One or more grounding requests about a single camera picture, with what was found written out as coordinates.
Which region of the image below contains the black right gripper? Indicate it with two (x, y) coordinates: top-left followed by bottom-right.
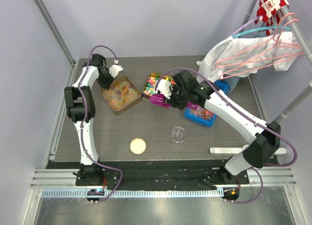
(163, 85), (189, 110)

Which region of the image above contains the gold tin of popsicle candies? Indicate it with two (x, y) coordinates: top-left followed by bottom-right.
(100, 76), (142, 115)

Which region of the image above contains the magenta plastic scoop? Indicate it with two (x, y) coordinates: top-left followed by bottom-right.
(149, 93), (195, 110)

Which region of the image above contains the clear glass jar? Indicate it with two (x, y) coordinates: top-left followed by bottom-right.
(170, 126), (186, 146)

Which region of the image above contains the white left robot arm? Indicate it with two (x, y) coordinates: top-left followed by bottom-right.
(64, 54), (114, 185)

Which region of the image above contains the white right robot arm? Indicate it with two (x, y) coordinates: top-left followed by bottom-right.
(157, 71), (280, 184)

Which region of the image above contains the dark tin of star candies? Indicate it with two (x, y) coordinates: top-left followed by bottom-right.
(141, 72), (162, 100)

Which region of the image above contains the blue bin of lollipops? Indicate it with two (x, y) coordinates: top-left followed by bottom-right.
(184, 106), (217, 128)

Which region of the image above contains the grey blue cloth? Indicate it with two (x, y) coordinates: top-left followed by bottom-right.
(222, 76), (240, 95)

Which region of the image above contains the white shirt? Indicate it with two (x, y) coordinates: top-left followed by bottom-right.
(197, 31), (303, 82)

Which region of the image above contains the round gold jar lid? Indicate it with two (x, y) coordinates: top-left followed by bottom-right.
(129, 138), (147, 155)

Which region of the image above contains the teal hanger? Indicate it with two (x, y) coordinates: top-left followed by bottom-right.
(232, 26), (282, 38)

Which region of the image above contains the red white cloth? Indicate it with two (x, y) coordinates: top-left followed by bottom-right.
(254, 0), (289, 27)

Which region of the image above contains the grey clothes rack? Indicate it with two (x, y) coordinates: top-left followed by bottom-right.
(243, 0), (312, 133)

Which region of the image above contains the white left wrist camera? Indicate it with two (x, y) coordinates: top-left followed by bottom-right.
(109, 60), (124, 79)

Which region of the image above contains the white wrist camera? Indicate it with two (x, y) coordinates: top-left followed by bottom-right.
(157, 79), (172, 99)
(109, 60), (124, 79)

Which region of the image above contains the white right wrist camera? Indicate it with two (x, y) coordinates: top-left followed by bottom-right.
(157, 79), (172, 99)

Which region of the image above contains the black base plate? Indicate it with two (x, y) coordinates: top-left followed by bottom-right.
(73, 160), (249, 190)

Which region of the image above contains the pink wire hanger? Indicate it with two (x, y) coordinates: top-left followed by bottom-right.
(214, 12), (303, 80)

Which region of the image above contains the aluminium corner post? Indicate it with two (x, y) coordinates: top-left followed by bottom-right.
(28, 0), (78, 67)

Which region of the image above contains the aluminium frame rail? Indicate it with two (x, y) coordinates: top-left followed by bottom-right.
(30, 167), (297, 191)

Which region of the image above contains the slotted cable duct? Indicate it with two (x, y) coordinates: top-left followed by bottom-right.
(41, 188), (224, 199)

